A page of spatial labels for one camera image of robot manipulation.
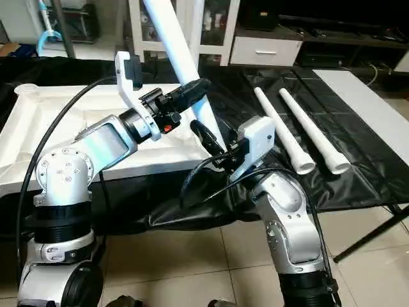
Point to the white plastic table leg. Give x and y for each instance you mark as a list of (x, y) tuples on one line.
[(195, 25), (182, 54), (316, 134), (284, 131)]

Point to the white plastic table top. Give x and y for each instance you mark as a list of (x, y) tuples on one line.
[(77, 118)]

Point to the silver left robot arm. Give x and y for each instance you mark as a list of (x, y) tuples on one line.
[(64, 179)]

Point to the black work mat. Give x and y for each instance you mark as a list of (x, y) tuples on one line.
[(192, 204)]

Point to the white glass door cabinet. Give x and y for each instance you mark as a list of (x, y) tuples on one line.
[(147, 29)]

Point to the white drawer unit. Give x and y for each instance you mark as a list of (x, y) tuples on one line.
[(262, 51)]

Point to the dark equipment rack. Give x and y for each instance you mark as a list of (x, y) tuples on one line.
[(83, 25)]

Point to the grey metal pole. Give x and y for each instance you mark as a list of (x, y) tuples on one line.
[(62, 29)]

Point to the light blue plastic item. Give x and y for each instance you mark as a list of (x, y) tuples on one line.
[(46, 32)]

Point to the white flat panel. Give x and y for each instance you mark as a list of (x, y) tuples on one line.
[(364, 105)]

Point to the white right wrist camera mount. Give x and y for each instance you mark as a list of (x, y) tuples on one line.
[(254, 144)]

